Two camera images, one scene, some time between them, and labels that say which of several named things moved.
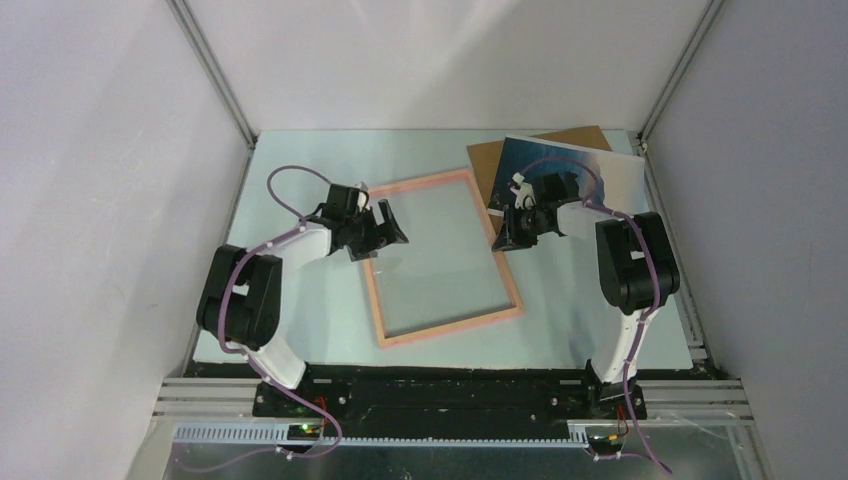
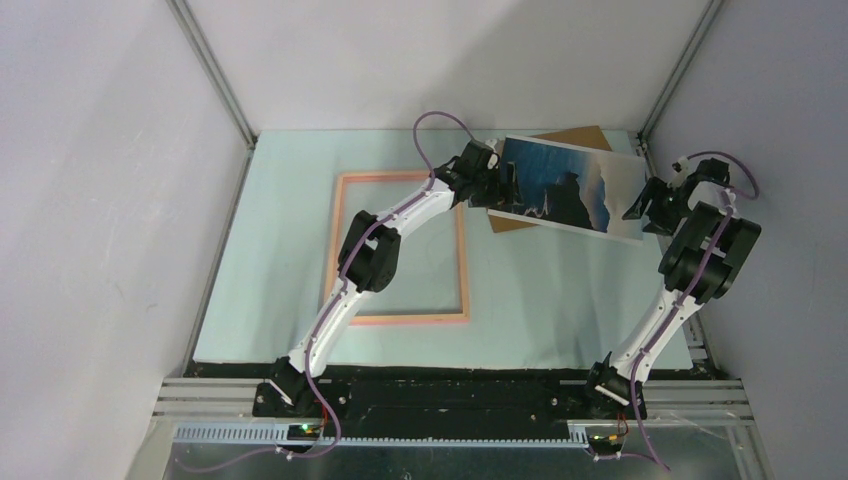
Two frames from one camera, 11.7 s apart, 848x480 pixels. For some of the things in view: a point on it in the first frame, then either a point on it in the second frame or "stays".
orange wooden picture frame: [383, 341] → [331, 249]
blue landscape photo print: [610, 180] stays
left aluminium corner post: [187, 23] stays
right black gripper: [509, 238] → [665, 226]
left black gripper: [386, 233] → [498, 197]
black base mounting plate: [525, 409] stays
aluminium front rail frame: [712, 402] stays
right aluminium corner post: [658, 107] stays
